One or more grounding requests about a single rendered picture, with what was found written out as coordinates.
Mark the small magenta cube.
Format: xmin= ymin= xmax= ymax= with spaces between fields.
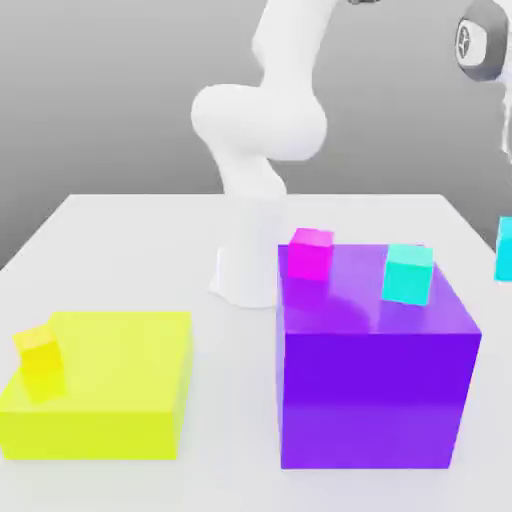
xmin=286 ymin=227 xmax=335 ymax=282

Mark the small yellow cube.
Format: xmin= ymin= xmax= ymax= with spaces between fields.
xmin=12 ymin=323 xmax=66 ymax=404

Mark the small cyan cube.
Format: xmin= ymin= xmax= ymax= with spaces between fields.
xmin=494 ymin=216 xmax=512 ymax=283
xmin=381 ymin=243 xmax=435 ymax=307

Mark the large yellow box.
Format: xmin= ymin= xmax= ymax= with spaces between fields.
xmin=0 ymin=311 xmax=194 ymax=462

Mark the large purple box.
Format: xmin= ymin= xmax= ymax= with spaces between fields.
xmin=276 ymin=242 xmax=483 ymax=470

